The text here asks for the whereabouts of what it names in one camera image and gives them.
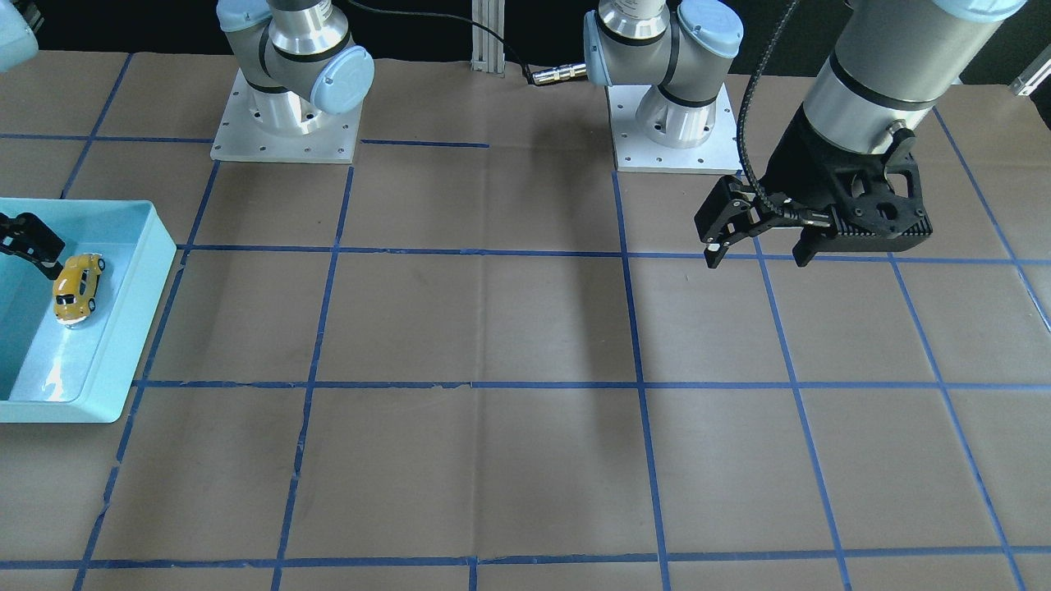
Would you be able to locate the brown paper table mat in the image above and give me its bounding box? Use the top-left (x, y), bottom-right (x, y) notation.
top-left (2, 53), bottom-right (1050, 590)

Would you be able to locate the aluminium frame post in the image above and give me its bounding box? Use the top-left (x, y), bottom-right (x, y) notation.
top-left (470, 0), bottom-right (506, 77)

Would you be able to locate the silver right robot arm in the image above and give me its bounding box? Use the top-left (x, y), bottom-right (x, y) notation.
top-left (2, 1), bottom-right (374, 279)

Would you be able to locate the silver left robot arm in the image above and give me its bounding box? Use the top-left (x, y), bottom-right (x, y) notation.
top-left (583, 1), bottom-right (1022, 268)

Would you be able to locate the yellow beetle toy car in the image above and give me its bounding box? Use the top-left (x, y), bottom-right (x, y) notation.
top-left (53, 252), bottom-right (106, 328)

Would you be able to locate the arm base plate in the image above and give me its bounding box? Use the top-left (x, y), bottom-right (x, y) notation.
top-left (210, 72), bottom-right (363, 164)
top-left (607, 84), bottom-right (741, 175)

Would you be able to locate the light blue plastic bin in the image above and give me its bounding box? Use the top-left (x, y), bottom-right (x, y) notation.
top-left (1, 198), bottom-right (176, 424)

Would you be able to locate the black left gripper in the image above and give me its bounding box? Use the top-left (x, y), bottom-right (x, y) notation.
top-left (694, 108), bottom-right (934, 268)

